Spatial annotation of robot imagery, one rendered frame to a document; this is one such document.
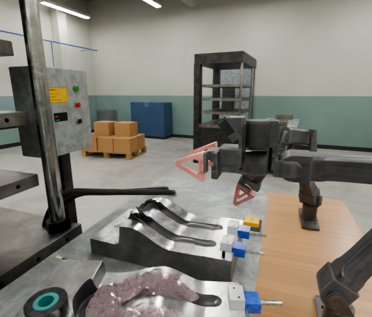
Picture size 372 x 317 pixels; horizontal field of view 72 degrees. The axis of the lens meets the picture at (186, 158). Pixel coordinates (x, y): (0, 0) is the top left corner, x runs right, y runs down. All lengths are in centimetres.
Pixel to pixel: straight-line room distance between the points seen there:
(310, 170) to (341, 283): 26
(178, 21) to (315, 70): 398
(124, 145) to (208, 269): 485
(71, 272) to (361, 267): 68
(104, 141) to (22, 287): 496
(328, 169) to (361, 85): 680
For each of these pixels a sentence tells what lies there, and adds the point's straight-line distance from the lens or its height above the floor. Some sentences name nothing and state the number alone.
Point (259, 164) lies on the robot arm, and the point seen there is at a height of 121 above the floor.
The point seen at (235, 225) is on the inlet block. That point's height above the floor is 92.
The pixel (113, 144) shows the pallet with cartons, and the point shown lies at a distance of 569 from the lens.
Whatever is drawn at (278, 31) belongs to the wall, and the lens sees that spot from 747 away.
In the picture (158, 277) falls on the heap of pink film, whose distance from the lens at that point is 69.
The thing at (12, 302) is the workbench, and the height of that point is 80.
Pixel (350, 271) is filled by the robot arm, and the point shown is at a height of 98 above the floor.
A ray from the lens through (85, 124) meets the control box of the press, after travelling 147.
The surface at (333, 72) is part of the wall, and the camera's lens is 731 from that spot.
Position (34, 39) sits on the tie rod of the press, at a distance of 114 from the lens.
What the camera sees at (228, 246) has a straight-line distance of 83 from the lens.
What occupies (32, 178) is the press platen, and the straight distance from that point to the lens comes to 119.
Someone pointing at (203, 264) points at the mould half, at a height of 86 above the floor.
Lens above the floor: 136
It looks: 14 degrees down
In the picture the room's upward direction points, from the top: straight up
